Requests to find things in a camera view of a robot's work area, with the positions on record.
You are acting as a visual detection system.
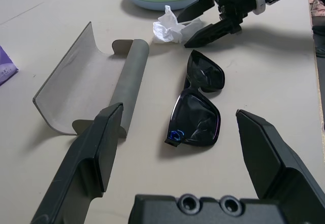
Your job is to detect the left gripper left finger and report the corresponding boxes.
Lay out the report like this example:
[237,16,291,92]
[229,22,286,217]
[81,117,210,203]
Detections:
[30,102,124,224]

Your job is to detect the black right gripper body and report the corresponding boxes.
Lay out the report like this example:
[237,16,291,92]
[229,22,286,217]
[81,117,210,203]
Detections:
[209,0,259,28]

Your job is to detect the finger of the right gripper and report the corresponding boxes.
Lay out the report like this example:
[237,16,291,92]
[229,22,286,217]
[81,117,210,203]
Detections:
[177,0,215,23]
[184,19,242,49]

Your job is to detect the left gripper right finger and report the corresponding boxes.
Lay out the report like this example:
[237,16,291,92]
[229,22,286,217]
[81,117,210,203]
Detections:
[235,109,325,224]

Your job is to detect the white tissue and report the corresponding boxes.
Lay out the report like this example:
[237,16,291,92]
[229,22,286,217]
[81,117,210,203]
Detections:
[152,5,204,44]

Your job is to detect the grey glasses case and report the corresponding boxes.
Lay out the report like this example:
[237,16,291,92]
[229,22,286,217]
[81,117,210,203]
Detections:
[32,21,150,138]

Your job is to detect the black sunglasses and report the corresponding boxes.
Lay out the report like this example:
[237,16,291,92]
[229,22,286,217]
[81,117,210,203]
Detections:
[164,49,226,148]

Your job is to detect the purple tissue pack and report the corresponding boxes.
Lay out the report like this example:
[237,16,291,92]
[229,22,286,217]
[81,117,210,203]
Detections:
[0,45,19,86]

